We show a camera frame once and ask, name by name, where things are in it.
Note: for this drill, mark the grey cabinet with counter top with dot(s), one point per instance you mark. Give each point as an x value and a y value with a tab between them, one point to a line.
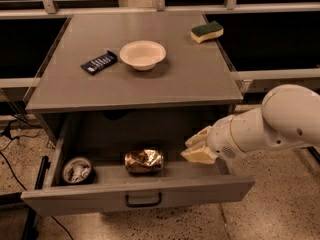
191	74

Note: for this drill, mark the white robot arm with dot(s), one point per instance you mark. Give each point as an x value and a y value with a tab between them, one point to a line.
288	117

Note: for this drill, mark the black stand leg right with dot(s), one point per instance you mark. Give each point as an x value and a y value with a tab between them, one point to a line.
315	154

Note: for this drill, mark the grey top drawer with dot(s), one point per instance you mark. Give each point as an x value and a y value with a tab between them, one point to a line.
105	143

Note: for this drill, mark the crushed orange can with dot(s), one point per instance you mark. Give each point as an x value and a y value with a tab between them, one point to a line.
144	161

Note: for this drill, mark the dark blue snack bar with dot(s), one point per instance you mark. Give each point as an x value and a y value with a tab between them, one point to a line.
99	63

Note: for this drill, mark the green and yellow sponge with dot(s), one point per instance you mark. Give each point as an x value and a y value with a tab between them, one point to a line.
206	32

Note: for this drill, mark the white bowl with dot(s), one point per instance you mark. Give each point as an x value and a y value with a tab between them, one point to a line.
142	55

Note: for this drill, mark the black stand leg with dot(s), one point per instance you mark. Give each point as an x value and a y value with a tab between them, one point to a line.
30	199
315	154

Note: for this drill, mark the black stand leg left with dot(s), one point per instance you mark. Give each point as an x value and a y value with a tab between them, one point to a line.
30	199

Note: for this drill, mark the black drawer handle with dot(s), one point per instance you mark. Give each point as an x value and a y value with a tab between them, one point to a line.
143	201

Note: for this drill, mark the grey window railing frame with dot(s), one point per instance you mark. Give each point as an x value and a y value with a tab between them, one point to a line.
259	81

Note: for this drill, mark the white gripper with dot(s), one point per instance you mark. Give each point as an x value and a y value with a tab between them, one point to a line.
221	138

